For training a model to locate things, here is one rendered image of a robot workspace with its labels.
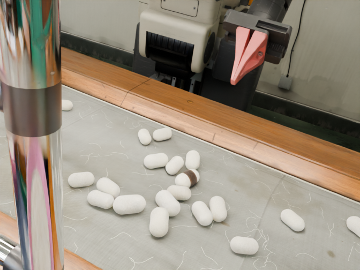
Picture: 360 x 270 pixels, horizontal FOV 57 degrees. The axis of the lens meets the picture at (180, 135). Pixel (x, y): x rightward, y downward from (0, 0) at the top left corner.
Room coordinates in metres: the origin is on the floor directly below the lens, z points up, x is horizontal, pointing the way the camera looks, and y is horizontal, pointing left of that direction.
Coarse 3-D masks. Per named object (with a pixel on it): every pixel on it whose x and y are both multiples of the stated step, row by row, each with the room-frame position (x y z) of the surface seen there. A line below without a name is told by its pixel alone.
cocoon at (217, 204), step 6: (216, 198) 0.32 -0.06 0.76; (222, 198) 0.32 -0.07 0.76; (210, 204) 0.31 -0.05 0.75; (216, 204) 0.31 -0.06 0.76; (222, 204) 0.31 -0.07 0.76; (210, 210) 0.31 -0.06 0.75; (216, 210) 0.30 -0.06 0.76; (222, 210) 0.30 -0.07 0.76; (216, 216) 0.29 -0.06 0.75; (222, 216) 0.29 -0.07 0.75
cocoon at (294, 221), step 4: (284, 212) 0.32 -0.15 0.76; (288, 212) 0.32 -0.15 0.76; (292, 212) 0.32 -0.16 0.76; (284, 216) 0.32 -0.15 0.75; (288, 216) 0.32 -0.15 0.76; (292, 216) 0.32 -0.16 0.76; (296, 216) 0.32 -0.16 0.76; (284, 220) 0.32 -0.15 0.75; (288, 220) 0.31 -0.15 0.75; (292, 220) 0.31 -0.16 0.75; (296, 220) 0.31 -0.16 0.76; (300, 220) 0.31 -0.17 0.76; (288, 224) 0.31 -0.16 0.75; (292, 224) 0.31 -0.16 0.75; (296, 224) 0.31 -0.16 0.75; (300, 224) 0.31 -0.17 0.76; (304, 224) 0.31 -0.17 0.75; (292, 228) 0.31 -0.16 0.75; (296, 228) 0.30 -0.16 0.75; (300, 228) 0.30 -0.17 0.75
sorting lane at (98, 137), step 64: (0, 128) 0.40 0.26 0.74; (64, 128) 0.43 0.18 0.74; (128, 128) 0.47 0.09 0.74; (0, 192) 0.27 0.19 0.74; (64, 192) 0.29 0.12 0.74; (128, 192) 0.32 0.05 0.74; (192, 192) 0.34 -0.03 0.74; (256, 192) 0.37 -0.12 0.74; (320, 192) 0.40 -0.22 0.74; (128, 256) 0.22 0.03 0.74; (192, 256) 0.24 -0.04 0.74; (256, 256) 0.26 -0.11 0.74; (320, 256) 0.28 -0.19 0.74
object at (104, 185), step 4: (100, 180) 0.31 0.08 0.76; (104, 180) 0.31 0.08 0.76; (108, 180) 0.31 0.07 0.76; (96, 184) 0.31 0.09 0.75; (100, 184) 0.30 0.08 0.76; (104, 184) 0.30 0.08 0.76; (108, 184) 0.30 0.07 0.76; (112, 184) 0.31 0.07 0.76; (116, 184) 0.31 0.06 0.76; (100, 188) 0.30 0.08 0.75; (104, 188) 0.30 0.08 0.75; (108, 188) 0.30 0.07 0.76; (112, 188) 0.30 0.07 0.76; (116, 188) 0.30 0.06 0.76; (104, 192) 0.30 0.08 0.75; (108, 192) 0.30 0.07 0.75; (112, 192) 0.30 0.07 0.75; (116, 192) 0.30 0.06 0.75; (112, 196) 0.30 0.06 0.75; (116, 196) 0.30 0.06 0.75
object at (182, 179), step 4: (196, 172) 0.36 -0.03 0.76; (180, 176) 0.35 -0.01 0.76; (184, 176) 0.35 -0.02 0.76; (176, 180) 0.34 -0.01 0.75; (180, 180) 0.34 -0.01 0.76; (184, 180) 0.34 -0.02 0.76; (188, 180) 0.34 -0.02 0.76; (176, 184) 0.34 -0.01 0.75; (180, 184) 0.34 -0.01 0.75; (184, 184) 0.34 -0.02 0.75; (188, 184) 0.34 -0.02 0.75
